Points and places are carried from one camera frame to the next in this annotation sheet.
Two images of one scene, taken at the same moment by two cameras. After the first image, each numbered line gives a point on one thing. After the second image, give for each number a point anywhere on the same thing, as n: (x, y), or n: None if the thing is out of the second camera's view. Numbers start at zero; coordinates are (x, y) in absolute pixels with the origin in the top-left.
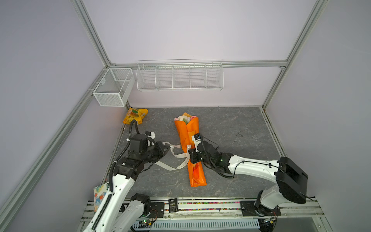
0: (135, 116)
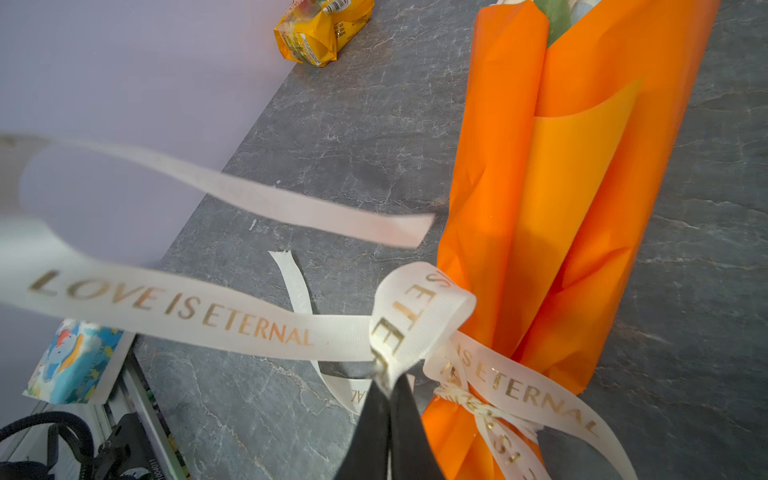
0: (315, 31)
